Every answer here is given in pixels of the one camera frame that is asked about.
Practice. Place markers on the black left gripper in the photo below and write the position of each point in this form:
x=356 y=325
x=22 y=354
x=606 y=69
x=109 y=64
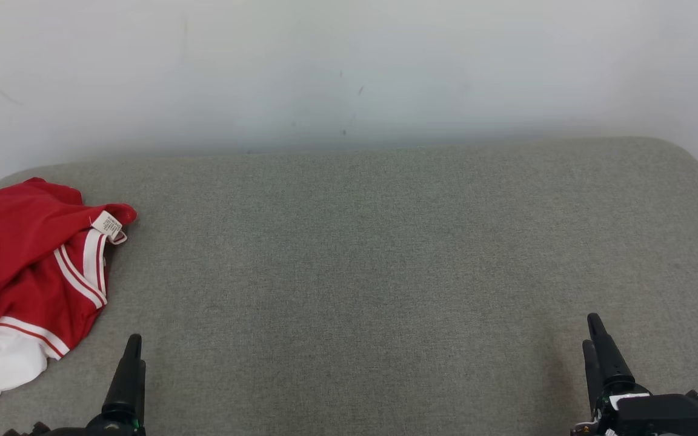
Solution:
x=119 y=427

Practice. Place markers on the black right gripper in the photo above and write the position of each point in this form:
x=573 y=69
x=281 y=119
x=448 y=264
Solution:
x=603 y=418

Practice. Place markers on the red jersey with white sleeves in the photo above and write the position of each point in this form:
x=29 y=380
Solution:
x=40 y=303

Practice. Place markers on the grey fabric sofa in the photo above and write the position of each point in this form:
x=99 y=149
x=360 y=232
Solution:
x=385 y=272

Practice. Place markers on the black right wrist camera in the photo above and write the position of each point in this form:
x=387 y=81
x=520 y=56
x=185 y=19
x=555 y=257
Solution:
x=676 y=415

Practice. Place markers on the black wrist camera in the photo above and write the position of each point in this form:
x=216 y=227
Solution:
x=676 y=415
x=28 y=432

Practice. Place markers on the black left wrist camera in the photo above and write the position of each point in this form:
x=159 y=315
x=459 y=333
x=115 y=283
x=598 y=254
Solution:
x=28 y=432

